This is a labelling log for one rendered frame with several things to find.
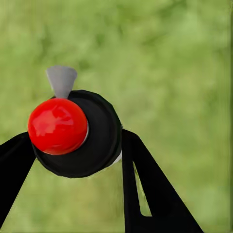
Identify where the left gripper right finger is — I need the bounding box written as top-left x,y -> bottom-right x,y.
121,130 -> 204,233

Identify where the pesticide atomizer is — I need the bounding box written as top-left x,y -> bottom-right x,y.
28,65 -> 124,178

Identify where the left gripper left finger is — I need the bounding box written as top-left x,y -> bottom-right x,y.
0,132 -> 36,229

